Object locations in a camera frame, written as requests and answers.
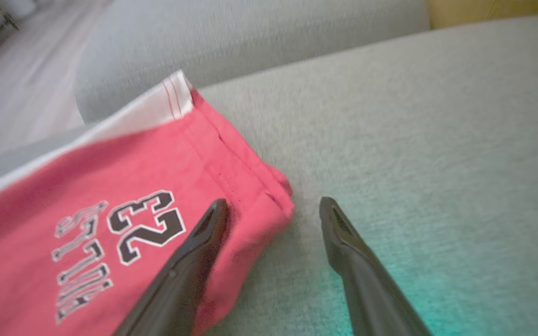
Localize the pale furniture piece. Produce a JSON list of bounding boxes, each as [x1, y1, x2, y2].
[[0, 0, 38, 52]]

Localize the yellow cushion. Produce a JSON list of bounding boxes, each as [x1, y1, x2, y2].
[[428, 0, 538, 29]]

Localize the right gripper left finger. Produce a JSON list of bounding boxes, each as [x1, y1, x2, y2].
[[113, 198, 230, 336]]

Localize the red basketball jersey white sleeves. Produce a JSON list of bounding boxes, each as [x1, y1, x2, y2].
[[0, 70, 295, 336]]

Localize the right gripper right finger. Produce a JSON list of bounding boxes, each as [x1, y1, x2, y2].
[[319, 196, 433, 336]]

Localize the grey sofa backrest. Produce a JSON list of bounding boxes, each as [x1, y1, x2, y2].
[[75, 0, 431, 124]]

